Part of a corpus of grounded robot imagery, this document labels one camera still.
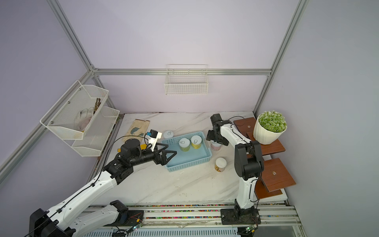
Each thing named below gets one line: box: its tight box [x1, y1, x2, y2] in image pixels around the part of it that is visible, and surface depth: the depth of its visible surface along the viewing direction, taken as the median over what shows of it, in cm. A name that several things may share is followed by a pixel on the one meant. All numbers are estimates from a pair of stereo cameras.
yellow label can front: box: [190, 134, 203, 150], surface depth 100 cm
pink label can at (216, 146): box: [210, 142, 222, 152], surface depth 100 cm
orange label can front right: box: [214, 157, 228, 173], surface depth 88 cm
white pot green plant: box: [252, 110, 288, 145], surface depth 69 cm
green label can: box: [178, 137, 191, 153], surface depth 98 cm
